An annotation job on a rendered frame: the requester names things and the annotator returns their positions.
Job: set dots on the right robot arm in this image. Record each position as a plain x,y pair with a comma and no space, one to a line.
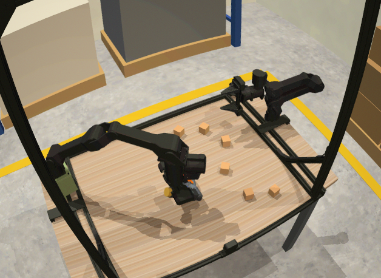
278,92

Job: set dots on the black hose nozzle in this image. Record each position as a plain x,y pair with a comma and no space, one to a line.
190,184

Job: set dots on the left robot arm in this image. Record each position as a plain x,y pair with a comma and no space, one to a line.
168,145

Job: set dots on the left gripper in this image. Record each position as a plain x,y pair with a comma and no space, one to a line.
181,193

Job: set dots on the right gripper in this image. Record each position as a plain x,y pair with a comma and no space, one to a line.
243,94

